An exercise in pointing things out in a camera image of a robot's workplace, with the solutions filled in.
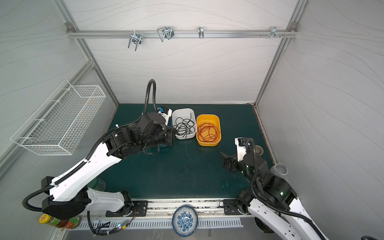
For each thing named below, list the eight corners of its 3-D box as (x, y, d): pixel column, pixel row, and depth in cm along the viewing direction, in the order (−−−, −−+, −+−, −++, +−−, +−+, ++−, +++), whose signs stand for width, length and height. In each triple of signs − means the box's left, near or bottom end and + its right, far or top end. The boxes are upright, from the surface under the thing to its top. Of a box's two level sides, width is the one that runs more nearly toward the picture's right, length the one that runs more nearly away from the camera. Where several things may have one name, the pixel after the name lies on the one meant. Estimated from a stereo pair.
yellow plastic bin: (196, 146, 99) (196, 140, 94) (196, 119, 114) (196, 113, 109) (220, 146, 99) (222, 141, 94) (217, 119, 114) (218, 113, 109)
